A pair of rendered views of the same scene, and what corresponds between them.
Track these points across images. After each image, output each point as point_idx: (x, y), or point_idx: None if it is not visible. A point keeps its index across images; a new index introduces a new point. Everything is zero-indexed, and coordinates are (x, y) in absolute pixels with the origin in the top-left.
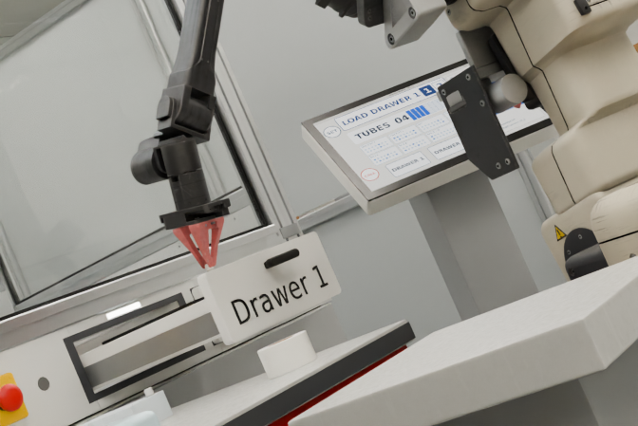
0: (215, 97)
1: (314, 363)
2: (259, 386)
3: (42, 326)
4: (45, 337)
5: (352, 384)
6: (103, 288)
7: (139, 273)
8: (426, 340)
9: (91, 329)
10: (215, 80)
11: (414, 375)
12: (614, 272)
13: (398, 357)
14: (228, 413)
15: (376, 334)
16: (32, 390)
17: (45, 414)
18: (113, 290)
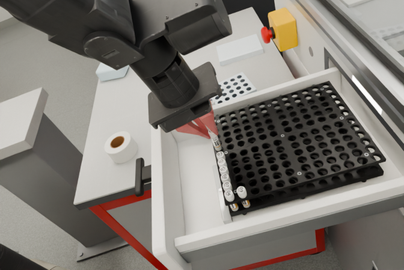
0: (48, 38)
1: (100, 147)
2: (127, 131)
3: (315, 24)
4: (316, 32)
5: (33, 103)
6: (357, 59)
7: (395, 97)
8: (21, 130)
9: (339, 67)
10: (17, 18)
11: (10, 100)
12: None
13: (26, 118)
14: (101, 101)
15: (80, 178)
16: (306, 47)
17: (308, 63)
18: (363, 71)
